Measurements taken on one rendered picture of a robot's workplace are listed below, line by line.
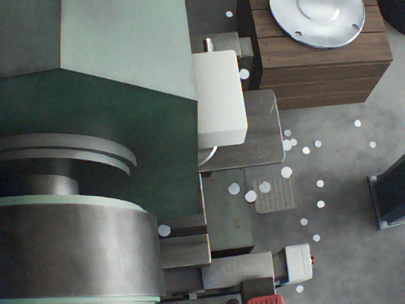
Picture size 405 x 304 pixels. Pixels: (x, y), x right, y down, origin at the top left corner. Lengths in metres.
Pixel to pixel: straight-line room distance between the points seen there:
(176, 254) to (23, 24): 0.80
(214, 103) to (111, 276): 0.17
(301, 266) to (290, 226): 0.66
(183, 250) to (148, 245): 0.66
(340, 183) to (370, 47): 0.47
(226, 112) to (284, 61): 1.13
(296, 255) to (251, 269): 0.10
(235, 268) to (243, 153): 0.23
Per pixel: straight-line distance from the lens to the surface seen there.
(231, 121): 0.45
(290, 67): 1.59
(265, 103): 1.06
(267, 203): 1.64
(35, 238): 0.35
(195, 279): 1.14
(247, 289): 1.06
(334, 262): 1.81
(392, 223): 1.86
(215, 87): 0.46
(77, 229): 0.36
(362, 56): 1.64
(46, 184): 0.42
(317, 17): 1.65
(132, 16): 0.34
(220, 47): 1.25
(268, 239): 1.79
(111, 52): 0.32
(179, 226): 1.07
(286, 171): 1.16
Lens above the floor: 1.76
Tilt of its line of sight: 73 degrees down
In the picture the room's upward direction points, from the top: 1 degrees clockwise
